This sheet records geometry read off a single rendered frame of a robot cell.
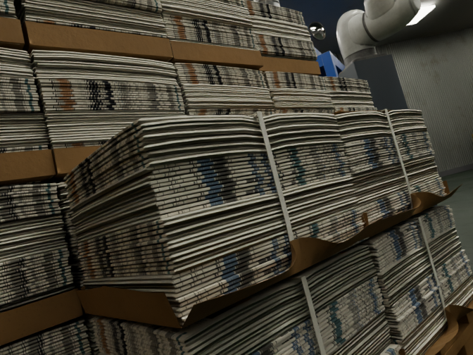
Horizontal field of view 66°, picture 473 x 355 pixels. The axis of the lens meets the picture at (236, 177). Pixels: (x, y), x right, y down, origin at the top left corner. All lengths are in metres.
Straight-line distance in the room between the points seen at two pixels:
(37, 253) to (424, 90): 9.64
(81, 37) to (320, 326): 0.65
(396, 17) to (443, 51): 8.78
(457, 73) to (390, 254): 9.98
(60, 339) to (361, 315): 0.46
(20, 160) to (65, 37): 0.25
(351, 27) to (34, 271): 1.69
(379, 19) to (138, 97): 1.34
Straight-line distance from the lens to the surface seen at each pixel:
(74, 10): 0.82
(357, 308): 0.62
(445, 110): 10.12
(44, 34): 0.77
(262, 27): 1.16
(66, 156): 0.68
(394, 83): 1.90
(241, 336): 0.45
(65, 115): 0.70
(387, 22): 1.87
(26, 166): 0.67
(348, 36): 1.95
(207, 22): 0.99
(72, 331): 0.67
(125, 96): 0.76
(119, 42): 0.81
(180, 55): 0.88
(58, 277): 0.65
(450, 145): 9.96
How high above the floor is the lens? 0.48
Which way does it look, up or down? 5 degrees up
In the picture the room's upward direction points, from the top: 14 degrees counter-clockwise
